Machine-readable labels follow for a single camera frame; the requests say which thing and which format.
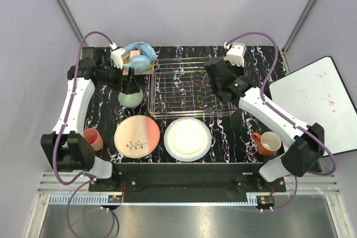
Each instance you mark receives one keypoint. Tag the wooden board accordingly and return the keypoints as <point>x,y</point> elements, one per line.
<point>150,70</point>

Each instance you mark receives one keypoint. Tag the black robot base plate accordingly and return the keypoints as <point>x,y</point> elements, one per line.
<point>187,182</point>

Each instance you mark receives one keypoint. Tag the small pink box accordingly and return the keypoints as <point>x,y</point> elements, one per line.
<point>134,53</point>

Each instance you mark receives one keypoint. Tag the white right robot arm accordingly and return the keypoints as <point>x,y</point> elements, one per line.
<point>304,142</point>

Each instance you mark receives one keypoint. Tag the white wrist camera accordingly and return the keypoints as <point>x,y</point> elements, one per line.
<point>118,57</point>
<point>235,54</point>

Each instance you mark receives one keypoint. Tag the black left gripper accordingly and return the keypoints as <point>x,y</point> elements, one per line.
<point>129,86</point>

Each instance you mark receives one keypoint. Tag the white paper plate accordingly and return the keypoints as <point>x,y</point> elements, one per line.
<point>187,139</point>

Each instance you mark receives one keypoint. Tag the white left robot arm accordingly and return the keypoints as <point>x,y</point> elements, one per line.
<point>65,147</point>

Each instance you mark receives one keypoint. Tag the pink plastic cup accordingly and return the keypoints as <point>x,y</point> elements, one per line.
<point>93,137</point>

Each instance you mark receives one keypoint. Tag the blue headphones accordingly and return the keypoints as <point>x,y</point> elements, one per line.
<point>141,62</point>

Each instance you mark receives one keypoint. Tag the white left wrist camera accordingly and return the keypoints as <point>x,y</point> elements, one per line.
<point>118,57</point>

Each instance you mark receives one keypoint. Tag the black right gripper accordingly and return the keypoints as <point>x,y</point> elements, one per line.
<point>239,68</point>

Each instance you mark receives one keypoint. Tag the green ceramic bowl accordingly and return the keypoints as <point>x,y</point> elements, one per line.
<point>130,98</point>

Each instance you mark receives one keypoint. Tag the wire dish rack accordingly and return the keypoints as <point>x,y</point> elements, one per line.
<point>181,87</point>

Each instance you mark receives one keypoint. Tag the orange ceramic mug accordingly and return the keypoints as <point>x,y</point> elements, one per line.
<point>267,143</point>

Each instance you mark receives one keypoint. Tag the white whiteboard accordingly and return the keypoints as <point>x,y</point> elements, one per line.
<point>316,93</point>

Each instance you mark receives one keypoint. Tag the pink and cream plate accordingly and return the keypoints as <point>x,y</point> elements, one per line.
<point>137,136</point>

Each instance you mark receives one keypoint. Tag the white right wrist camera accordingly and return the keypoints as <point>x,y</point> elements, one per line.
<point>235,54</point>

